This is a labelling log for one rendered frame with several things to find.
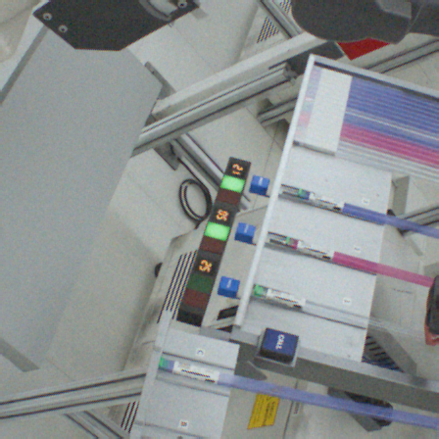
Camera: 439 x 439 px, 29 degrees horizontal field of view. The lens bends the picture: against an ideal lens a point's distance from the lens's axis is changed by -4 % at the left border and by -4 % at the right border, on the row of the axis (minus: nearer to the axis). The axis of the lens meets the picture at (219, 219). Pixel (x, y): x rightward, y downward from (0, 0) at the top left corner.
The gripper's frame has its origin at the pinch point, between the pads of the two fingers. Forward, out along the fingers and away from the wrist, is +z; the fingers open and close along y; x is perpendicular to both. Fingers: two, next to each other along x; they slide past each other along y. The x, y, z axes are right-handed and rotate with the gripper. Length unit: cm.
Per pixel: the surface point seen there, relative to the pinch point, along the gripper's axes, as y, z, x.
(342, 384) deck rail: -9.9, 4.4, 12.2
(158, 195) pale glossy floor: 74, 72, 59
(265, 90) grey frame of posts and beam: 61, 14, 37
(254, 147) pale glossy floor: 121, 90, 38
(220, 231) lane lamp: 11.1, 2.6, 36.9
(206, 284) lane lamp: 0.0, 2.6, 36.6
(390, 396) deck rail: -9.9, 4.2, 4.3
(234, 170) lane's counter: 25.2, 2.6, 37.8
